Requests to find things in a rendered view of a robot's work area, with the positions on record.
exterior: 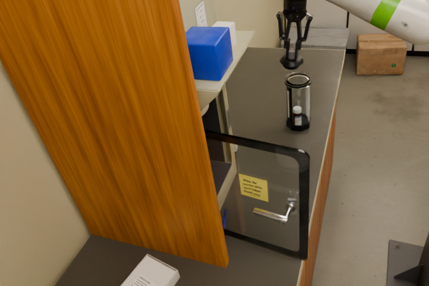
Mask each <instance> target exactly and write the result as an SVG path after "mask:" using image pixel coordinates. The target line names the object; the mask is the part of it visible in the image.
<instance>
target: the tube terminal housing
mask: <svg viewBox="0 0 429 286"><path fill-rule="evenodd" d="M201 1H202V0H179V4H180V7H181V13H182V18H183V24H184V30H185V32H187V30H189V28H191V27H192V26H195V27H198V26H197V19H196V15H195V7H196V6H197V5H198V4H199V3H200V2H201ZM204 6H205V11H206V18H207V26H208V27H212V26H213V25H214V24H215V23H216V13H215V5H214V0H204ZM216 102H217V107H218V114H219V118H220V126H221V131H222V133H225V134H229V135H232V127H231V126H230V128H229V125H228V120H227V110H228V108H229V104H228V99H227V91H226V86H225V85H224V86H223V88H222V90H221V91H220V93H219V94H218V96H217V97H216Z"/></svg>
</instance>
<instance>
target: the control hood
mask: <svg viewBox="0 0 429 286"><path fill-rule="evenodd" d="M255 34H256V32H255V31H236V40H237V43H236V45H235V46H234V47H233V48H232V55H233V62H232V64H231V65H230V66H229V68H228V70H227V71H226V72H225V75H224V76H223V77H222V79H221V80H220V81H217V80H198V79H194V80H195V86H196V90H197V96H198V100H199V106H200V111H202V110H203V109H204V108H205V107H206V106H207V105H208V104H209V103H210V102H211V101H212V100H213V99H214V98H215V97H217V96H218V94H219V93H220V91H221V90H222V88H223V86H224V85H225V83H226V81H227V80H228V78H229V77H230V75H231V73H232V72H233V70H234V68H235V67H236V65H237V64H238V62H239V60H240V59H241V57H242V56H243V54H244V52H245V51H246V49H247V48H248V46H249V44H250V43H251V41H252V40H253V38H254V36H255Z"/></svg>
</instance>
